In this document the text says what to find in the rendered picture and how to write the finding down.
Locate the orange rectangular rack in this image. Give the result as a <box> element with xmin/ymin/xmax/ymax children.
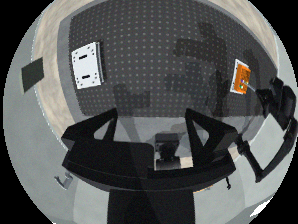
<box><xmin>234</xmin><ymin>64</ymin><xmax>250</xmax><ymax>93</ymax></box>

